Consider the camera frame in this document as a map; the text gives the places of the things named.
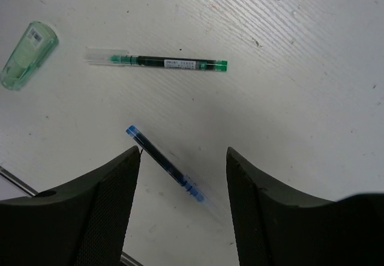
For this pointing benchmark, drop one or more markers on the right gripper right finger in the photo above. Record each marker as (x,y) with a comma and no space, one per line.
(275,224)

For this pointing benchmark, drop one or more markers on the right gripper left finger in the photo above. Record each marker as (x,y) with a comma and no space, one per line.
(81,222)

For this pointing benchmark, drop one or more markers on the blue ink pen right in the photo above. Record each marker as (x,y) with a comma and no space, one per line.
(182,179)

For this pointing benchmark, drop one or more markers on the green ink clear pen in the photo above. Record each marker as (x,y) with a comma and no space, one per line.
(123,58)

